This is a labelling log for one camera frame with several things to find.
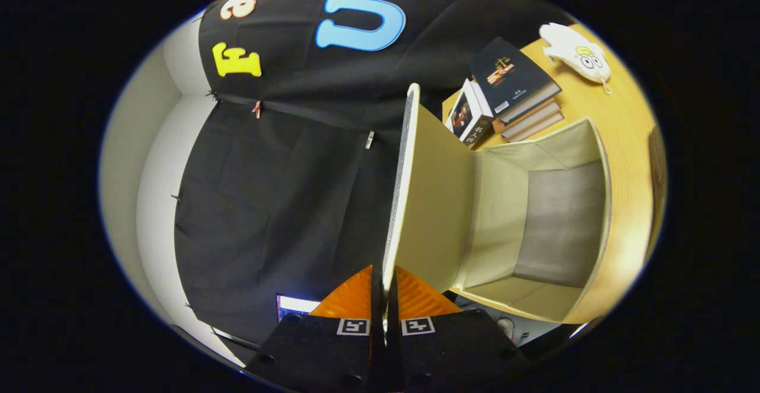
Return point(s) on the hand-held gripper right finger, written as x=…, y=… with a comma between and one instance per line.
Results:
x=393, y=345

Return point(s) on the lit monitor screen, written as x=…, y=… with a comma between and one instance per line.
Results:
x=294, y=305

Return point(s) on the wooden clothespin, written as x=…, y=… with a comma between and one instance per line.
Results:
x=256, y=108

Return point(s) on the grey fabric storage box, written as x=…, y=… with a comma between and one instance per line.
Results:
x=439, y=203

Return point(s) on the brown cover book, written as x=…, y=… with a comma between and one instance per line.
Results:
x=534, y=114
x=537, y=127

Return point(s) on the white cover book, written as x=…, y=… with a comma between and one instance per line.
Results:
x=463, y=114

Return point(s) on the black hardcover book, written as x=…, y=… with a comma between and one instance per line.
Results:
x=504, y=72

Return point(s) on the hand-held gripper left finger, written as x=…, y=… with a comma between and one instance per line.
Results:
x=377, y=345

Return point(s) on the black backdrop cloth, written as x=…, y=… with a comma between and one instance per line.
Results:
x=285, y=203

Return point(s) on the white cartoon face plush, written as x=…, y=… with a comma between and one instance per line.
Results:
x=570, y=46

